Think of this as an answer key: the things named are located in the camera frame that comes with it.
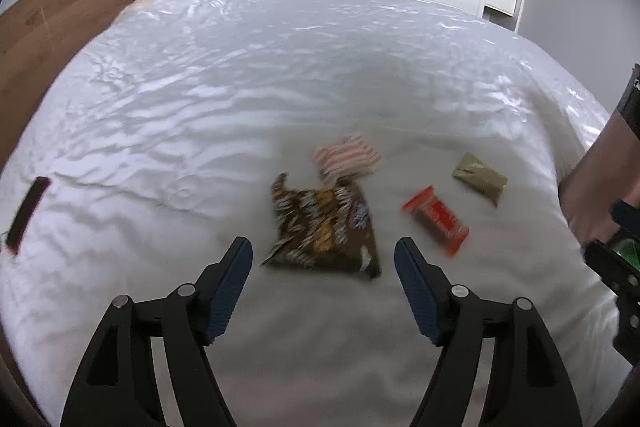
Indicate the green tray box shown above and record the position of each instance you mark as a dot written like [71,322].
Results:
[631,254]

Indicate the olive green snack packet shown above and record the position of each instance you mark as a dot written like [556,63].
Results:
[480,174]

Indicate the wooden headboard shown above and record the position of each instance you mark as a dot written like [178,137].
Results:
[65,2]

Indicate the dark brown flat bar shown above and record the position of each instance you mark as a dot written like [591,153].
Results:
[29,214]

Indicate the brown black cylindrical appliance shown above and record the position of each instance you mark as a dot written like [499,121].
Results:
[600,177]

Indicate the brown snack packet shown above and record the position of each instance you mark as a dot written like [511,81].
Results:
[325,227]

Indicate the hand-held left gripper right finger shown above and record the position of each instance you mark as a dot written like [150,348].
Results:
[417,292]

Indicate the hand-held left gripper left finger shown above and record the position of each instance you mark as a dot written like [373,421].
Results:
[227,292]

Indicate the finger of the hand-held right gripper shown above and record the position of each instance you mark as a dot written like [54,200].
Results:
[627,214]
[607,267]

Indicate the pink striped snack packet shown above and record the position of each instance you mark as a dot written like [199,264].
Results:
[350,154]

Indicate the red snack packet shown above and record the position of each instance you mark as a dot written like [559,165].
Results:
[435,217]

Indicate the white quilted bed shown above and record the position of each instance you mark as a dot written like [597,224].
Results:
[275,82]

